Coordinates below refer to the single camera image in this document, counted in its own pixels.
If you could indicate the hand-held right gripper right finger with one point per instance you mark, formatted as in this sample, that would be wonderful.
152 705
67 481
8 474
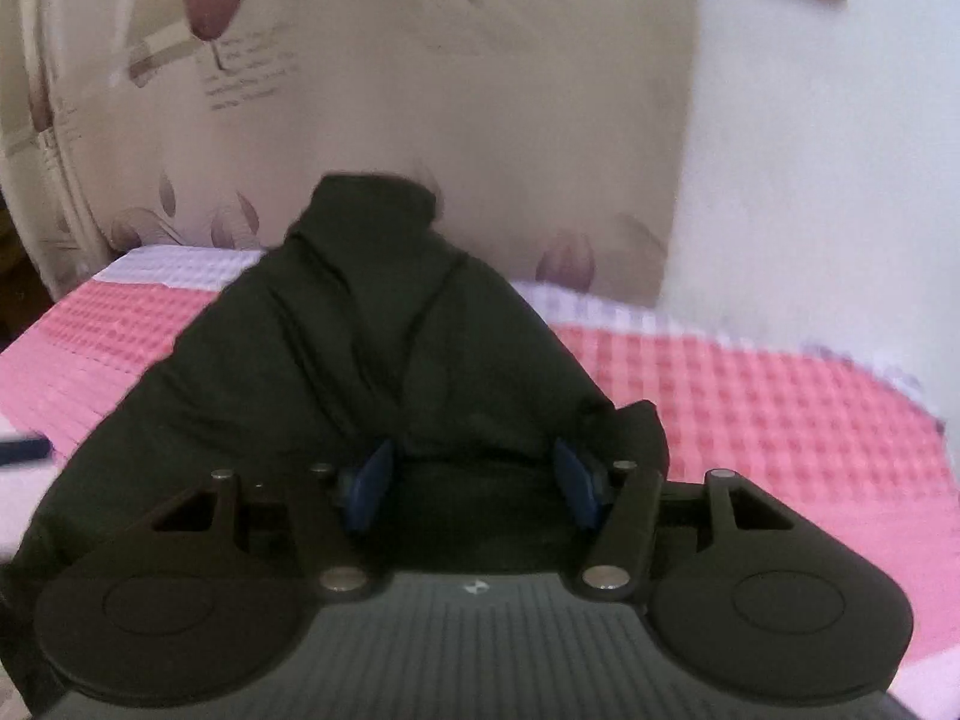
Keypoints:
574 481

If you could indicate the pink checkered blanket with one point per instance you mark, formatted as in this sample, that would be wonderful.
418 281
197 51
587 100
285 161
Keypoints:
750 420

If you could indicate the beige floral curtain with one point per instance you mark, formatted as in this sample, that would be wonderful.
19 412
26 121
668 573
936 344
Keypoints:
375 90

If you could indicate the black padded jacket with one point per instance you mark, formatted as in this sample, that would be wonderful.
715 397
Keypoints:
360 360

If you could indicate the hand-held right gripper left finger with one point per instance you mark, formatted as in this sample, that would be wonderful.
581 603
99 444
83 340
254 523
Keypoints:
366 496

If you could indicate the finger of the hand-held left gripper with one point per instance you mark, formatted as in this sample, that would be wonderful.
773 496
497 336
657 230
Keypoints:
24 450

